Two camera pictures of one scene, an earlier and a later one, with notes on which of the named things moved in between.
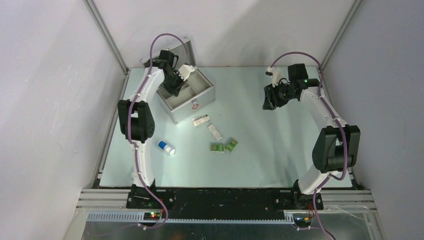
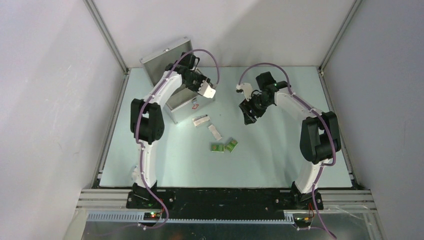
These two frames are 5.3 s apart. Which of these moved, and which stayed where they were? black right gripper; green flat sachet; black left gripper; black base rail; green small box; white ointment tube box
Moved: black left gripper; black right gripper
Stayed: white ointment tube box; black base rail; green small box; green flat sachet
